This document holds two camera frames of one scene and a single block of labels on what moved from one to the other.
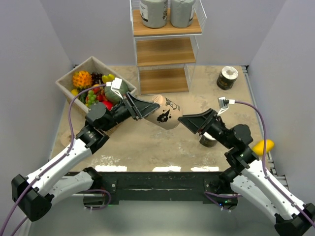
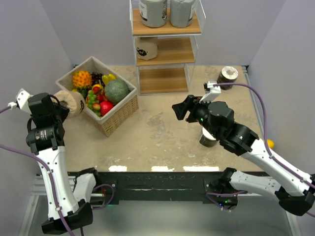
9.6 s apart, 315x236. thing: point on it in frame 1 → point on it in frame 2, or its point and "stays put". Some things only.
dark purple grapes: [96, 78] stays put
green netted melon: [113, 97] stays put
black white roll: [207, 140] stays put
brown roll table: [167, 116] → [146, 47]
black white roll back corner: [227, 78] stays put
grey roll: [153, 13] stays put
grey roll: [181, 13] stays put
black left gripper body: [120, 113] → [61, 112]
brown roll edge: [66, 138] → [74, 101]
